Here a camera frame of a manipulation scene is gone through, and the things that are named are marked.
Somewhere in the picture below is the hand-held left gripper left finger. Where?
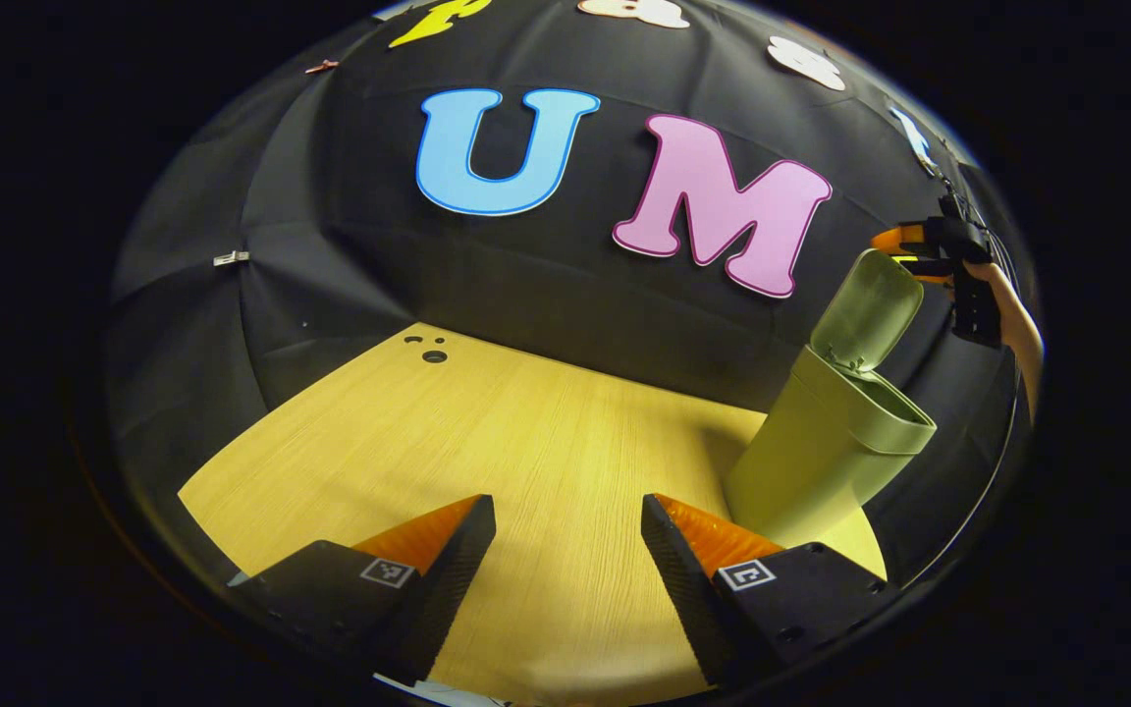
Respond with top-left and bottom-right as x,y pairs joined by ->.
230,494 -> 498,688

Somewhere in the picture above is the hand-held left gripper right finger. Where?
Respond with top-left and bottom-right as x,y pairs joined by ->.
641,493 -> 892,688

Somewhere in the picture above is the green desktop garbage bin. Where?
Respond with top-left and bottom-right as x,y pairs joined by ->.
726,248 -> 938,548

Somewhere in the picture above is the wooden desktop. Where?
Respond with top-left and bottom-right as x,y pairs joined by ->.
178,322 -> 889,707

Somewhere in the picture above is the black backdrop cloth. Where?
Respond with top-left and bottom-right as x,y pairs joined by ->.
104,0 -> 1043,590

